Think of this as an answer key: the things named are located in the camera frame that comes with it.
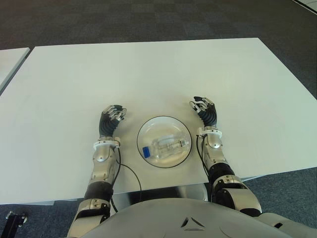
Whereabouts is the white flat panel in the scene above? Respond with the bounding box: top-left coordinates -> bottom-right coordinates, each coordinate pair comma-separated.
293,0 -> 317,9

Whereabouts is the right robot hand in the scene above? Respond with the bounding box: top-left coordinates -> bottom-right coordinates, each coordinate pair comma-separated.
189,96 -> 218,128

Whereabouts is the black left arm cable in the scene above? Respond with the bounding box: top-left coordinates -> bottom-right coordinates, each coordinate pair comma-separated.
110,146 -> 142,214

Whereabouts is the black caster stand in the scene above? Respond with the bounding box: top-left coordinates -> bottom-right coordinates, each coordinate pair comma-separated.
4,210 -> 28,238

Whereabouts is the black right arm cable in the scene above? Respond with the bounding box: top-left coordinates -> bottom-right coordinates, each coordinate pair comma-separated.
197,135 -> 211,184

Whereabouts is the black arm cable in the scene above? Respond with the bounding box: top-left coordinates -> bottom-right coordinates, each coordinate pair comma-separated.
197,135 -> 211,184
110,146 -> 142,214

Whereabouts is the white side table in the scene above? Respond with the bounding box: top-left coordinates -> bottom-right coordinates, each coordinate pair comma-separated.
0,47 -> 31,96

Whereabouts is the clear water bottle blue cap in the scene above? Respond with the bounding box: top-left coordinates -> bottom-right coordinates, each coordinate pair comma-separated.
142,135 -> 191,159

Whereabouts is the white plate black rim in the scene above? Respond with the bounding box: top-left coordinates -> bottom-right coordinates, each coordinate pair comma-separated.
136,116 -> 193,169

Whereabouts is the grey robot torso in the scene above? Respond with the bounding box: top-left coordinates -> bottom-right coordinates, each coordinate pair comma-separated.
74,197 -> 317,238

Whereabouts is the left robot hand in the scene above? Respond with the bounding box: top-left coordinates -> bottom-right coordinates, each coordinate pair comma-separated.
98,105 -> 128,137

